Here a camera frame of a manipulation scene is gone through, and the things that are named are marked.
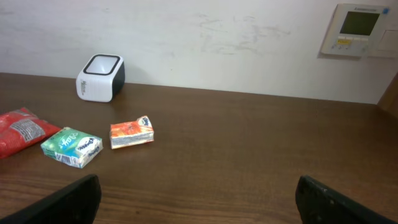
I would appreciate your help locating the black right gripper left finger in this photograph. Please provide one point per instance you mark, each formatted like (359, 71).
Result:
(75, 203)

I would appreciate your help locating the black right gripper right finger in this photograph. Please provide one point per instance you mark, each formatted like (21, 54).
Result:
(317, 203)

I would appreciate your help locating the green tissue pack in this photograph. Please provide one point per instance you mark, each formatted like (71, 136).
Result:
(72, 147)

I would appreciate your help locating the red snack bag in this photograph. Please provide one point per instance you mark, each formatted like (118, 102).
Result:
(21, 129)

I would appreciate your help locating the white barcode scanner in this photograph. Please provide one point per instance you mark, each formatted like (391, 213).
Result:
(101, 79)

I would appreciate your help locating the white wall control panel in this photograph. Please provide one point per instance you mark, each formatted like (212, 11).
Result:
(353, 29)

